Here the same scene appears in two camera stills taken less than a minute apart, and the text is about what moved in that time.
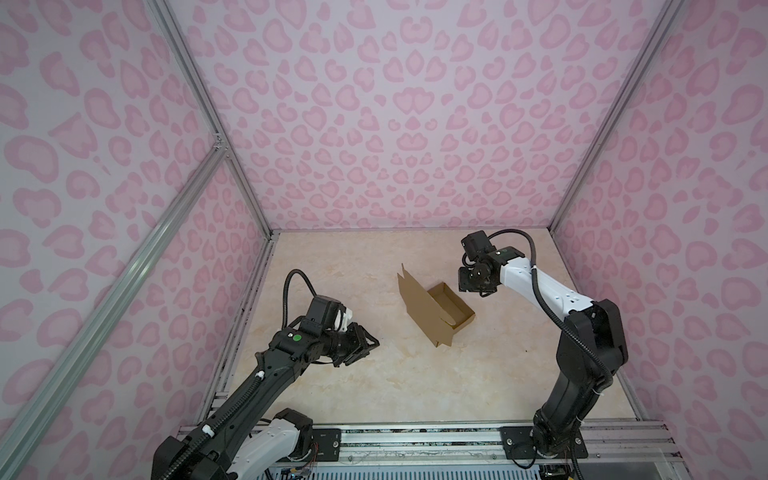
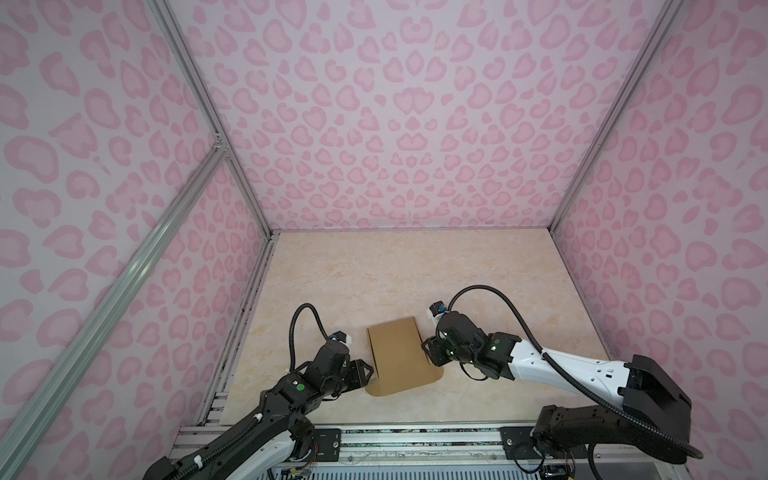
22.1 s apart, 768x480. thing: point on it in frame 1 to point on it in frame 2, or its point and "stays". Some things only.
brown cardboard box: (438, 311) to (400, 358)
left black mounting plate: (328, 441) stays
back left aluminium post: (177, 42) stays
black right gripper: (463, 284) to (435, 343)
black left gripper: (355, 330) to (362, 381)
